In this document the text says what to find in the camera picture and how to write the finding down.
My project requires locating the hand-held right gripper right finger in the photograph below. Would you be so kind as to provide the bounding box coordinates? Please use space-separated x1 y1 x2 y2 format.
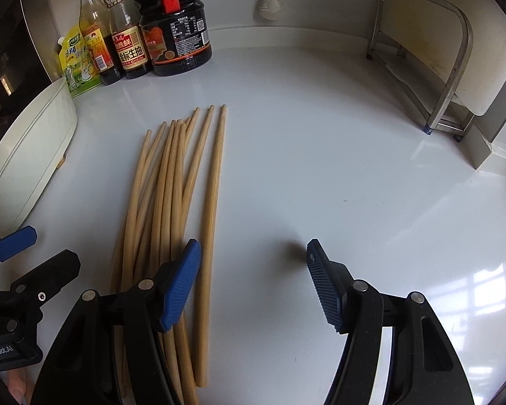
306 238 475 405

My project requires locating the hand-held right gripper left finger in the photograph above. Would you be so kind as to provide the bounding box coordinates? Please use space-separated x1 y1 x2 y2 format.
36 238 203 405

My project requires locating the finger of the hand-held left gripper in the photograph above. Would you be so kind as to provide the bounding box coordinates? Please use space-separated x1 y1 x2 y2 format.
8 250 82 311
0 225 38 263

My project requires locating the bundle of wooden chopsticks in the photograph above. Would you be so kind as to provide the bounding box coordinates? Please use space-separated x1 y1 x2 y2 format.
110 103 228 405

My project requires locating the person's left hand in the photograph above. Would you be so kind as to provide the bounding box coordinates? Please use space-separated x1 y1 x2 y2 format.
2 369 36 405

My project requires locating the yellow green seasoning pouch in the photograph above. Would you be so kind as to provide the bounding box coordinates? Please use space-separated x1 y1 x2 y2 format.
58 29 104 99

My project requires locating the black silver kitchen appliance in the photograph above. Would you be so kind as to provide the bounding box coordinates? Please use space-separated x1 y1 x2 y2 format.
0 0 64 153

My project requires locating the yellow cap oil bottle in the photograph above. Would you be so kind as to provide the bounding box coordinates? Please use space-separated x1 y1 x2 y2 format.
77 0 125 86

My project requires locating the clear soy sauce bottle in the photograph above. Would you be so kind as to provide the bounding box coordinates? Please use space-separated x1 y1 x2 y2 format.
100 0 154 80

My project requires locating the large dark soy sauce jug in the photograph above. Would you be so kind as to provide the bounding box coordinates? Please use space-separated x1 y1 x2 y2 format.
131 0 214 77

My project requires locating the metal rack with cutting board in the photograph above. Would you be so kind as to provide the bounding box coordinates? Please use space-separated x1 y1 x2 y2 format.
379 0 506 116

